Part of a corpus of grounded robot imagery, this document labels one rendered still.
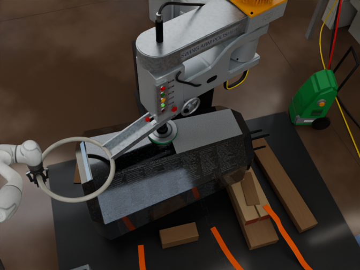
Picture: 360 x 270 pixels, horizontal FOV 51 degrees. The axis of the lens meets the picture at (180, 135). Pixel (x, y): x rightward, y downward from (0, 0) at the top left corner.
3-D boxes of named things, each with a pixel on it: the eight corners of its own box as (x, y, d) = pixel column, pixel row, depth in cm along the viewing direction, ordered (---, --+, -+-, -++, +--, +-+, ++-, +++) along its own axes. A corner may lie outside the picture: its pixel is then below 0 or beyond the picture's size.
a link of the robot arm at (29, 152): (44, 152, 226) (21, 152, 224) (40, 136, 214) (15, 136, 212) (42, 167, 220) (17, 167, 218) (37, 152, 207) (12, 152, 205)
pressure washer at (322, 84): (319, 103, 399) (352, 39, 326) (327, 130, 380) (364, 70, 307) (286, 103, 398) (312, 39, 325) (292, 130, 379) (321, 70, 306)
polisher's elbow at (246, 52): (221, 53, 261) (224, 30, 245) (238, 39, 269) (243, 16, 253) (242, 67, 254) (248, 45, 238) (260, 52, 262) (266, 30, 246)
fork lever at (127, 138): (182, 87, 267) (181, 83, 262) (199, 104, 258) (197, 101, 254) (100, 144, 258) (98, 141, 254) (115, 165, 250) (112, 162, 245)
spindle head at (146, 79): (184, 81, 266) (186, 32, 228) (202, 102, 256) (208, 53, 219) (140, 104, 254) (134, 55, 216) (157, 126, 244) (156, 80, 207)
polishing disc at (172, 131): (151, 115, 281) (151, 115, 280) (179, 121, 279) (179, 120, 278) (143, 139, 269) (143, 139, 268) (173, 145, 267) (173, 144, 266)
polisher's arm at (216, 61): (238, 57, 285) (250, 2, 244) (259, 76, 275) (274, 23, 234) (156, 100, 261) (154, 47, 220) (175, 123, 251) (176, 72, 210)
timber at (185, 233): (162, 248, 309) (162, 244, 299) (159, 234, 315) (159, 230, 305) (197, 240, 314) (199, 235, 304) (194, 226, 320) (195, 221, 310)
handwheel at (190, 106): (191, 99, 253) (192, 85, 241) (200, 110, 249) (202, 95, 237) (173, 110, 248) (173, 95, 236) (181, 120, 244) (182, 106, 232)
